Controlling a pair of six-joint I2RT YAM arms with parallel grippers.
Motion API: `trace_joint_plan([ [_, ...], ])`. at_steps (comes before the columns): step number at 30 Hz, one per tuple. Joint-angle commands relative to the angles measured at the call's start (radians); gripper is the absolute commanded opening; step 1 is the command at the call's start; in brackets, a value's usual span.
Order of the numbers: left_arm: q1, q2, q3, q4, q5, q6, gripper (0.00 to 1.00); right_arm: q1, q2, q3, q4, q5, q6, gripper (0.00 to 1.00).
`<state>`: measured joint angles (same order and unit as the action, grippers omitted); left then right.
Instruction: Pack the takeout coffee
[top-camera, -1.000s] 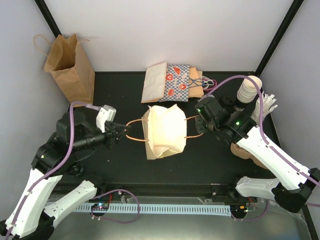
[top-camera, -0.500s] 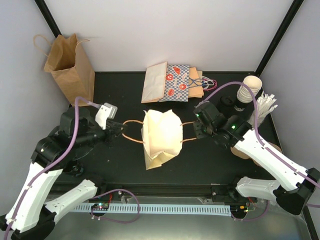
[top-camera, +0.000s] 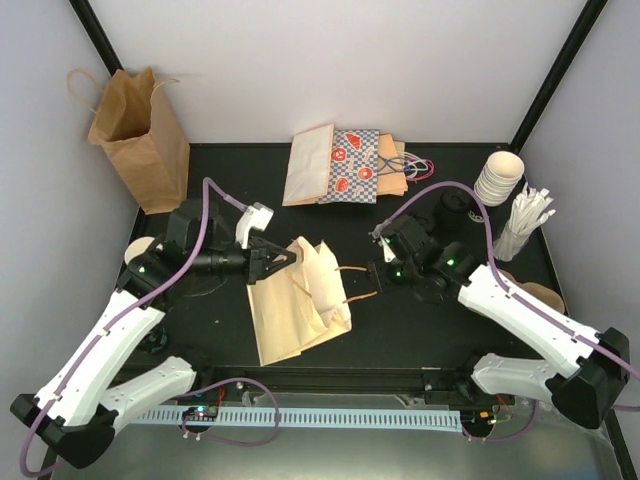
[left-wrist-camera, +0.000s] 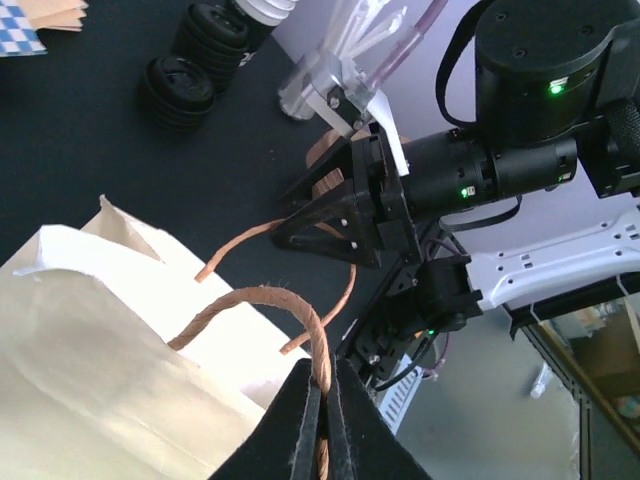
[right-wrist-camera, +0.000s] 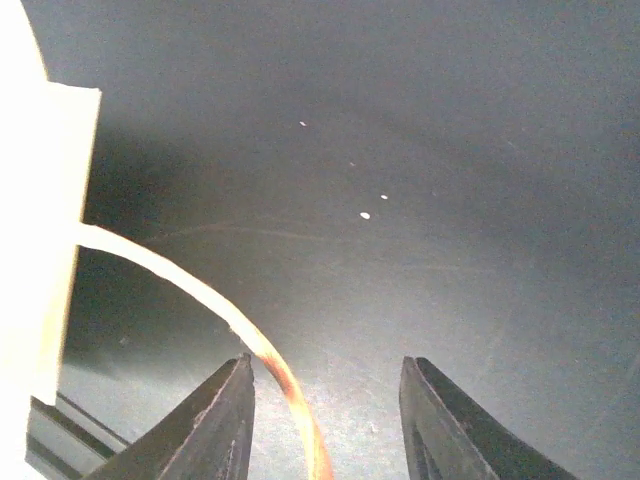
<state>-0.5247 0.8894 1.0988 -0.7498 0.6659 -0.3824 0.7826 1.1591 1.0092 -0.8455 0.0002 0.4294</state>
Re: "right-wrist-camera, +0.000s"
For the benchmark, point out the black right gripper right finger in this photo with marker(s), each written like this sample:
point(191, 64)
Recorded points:
point(447, 435)

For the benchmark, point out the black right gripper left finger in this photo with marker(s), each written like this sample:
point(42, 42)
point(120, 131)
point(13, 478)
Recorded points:
point(207, 436)

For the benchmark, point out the cream paper bag with handles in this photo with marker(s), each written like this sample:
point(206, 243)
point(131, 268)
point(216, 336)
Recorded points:
point(47, 135)

